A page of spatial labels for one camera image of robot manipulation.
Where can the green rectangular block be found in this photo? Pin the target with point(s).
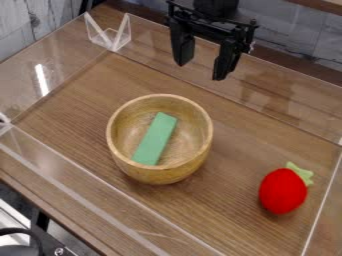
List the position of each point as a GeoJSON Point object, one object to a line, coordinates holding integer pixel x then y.
{"type": "Point", "coordinates": [156, 139]}

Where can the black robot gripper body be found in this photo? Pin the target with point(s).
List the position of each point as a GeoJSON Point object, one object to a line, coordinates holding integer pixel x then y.
{"type": "Point", "coordinates": [212, 19]}

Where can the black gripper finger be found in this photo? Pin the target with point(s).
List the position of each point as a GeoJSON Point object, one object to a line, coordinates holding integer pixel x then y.
{"type": "Point", "coordinates": [226, 60]}
{"type": "Point", "coordinates": [182, 42]}

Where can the red plush strawberry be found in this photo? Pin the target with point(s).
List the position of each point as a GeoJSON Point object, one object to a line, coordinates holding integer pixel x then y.
{"type": "Point", "coordinates": [284, 188]}

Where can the black table leg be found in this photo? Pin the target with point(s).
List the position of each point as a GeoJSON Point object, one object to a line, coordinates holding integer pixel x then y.
{"type": "Point", "coordinates": [42, 220]}

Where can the clear acrylic tray enclosure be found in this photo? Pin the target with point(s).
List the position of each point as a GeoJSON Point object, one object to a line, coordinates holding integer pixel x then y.
{"type": "Point", "coordinates": [273, 115]}

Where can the wooden bowl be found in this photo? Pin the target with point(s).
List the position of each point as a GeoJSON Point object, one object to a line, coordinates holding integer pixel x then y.
{"type": "Point", "coordinates": [189, 145]}

